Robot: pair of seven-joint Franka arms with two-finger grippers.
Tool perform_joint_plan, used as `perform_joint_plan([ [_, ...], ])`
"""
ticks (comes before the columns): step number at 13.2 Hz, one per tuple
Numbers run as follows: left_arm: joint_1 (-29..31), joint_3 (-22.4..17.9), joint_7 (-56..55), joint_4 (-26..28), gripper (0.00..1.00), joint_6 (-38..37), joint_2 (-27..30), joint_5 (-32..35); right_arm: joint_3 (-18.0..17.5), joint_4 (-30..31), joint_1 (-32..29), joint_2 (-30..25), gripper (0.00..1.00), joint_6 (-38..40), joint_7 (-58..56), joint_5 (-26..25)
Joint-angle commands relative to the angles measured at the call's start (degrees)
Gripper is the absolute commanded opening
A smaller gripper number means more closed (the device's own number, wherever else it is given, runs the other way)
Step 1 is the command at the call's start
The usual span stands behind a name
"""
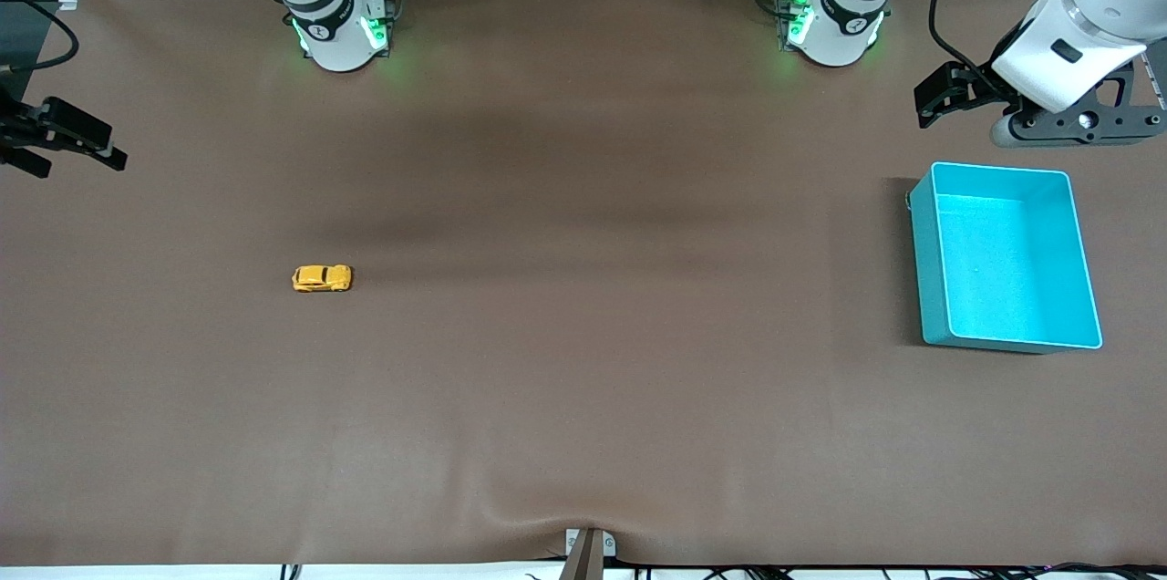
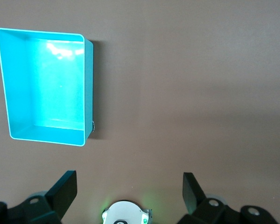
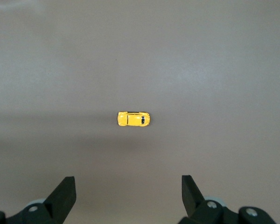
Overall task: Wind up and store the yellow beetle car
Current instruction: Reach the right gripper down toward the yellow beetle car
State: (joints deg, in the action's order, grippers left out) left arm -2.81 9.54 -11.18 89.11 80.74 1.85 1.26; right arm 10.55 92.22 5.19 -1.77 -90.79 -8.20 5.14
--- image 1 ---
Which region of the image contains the teal plastic bin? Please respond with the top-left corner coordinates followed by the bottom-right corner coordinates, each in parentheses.
top-left (907, 161), bottom-right (1104, 355)

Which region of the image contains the yellow beetle toy car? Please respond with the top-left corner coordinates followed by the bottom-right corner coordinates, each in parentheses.
top-left (292, 264), bottom-right (354, 294)

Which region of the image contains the brown table mat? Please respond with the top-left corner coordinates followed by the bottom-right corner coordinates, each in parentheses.
top-left (0, 0), bottom-right (1167, 567)

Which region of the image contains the metal table clamp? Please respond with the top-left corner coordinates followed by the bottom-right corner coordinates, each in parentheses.
top-left (565, 527), bottom-right (616, 580)

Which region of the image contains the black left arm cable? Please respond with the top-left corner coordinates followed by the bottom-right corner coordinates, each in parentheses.
top-left (928, 0), bottom-right (1109, 98)

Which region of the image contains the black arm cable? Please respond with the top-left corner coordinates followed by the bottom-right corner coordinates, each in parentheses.
top-left (928, 0), bottom-right (1109, 98)
top-left (0, 0), bottom-right (81, 75)

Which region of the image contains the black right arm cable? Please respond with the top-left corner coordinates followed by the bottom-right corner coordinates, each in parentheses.
top-left (0, 0), bottom-right (81, 75)

